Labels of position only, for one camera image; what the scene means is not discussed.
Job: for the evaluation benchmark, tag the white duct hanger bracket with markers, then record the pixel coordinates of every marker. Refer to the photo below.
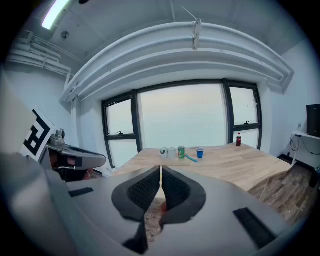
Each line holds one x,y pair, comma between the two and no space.
196,32

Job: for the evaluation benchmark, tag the blue plastic cup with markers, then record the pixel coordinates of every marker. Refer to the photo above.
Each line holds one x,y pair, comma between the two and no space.
200,153

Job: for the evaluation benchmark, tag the round smoke detector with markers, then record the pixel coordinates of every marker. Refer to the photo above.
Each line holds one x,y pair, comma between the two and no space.
65,35

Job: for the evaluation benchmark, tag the rectangular ceiling light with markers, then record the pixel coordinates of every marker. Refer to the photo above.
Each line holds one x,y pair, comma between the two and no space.
53,15

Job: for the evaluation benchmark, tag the black computer tower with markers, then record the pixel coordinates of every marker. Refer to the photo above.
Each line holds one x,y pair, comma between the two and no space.
313,120

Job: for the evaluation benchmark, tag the white ceiling ducts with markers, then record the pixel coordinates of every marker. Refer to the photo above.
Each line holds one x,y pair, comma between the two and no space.
162,52

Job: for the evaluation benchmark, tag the black-framed casement window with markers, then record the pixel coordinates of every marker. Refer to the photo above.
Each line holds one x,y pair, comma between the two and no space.
243,105
120,117

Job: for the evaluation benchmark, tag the white side desk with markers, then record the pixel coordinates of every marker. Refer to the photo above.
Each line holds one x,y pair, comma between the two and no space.
307,135

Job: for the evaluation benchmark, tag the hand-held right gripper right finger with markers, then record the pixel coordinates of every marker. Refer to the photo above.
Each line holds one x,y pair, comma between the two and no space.
178,190

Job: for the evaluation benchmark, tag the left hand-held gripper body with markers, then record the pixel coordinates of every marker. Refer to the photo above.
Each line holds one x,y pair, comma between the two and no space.
37,135

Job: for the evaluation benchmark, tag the white mug with dark rim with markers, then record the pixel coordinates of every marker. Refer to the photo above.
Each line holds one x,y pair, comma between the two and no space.
163,152

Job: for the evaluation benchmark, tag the green soda can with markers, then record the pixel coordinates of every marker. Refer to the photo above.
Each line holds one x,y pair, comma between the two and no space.
181,152

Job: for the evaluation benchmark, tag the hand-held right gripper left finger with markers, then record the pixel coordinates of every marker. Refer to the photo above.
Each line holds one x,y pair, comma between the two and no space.
140,192

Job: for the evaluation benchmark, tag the white wall pipes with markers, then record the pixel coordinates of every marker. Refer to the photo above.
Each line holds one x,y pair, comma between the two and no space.
37,53

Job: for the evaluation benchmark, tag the teal plastic stick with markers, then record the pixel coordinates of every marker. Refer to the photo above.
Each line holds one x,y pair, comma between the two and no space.
191,158

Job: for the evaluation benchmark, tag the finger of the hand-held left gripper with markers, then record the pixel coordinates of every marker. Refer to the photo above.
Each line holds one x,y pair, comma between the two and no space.
92,160

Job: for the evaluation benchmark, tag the person's left hand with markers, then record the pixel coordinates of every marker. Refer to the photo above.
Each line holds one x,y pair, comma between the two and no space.
88,175

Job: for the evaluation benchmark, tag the large fixed window pane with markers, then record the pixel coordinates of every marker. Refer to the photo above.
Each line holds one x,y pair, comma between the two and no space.
182,115

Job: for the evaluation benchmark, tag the cola bottle with red cap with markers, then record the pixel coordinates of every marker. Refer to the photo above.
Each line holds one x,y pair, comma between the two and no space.
239,140

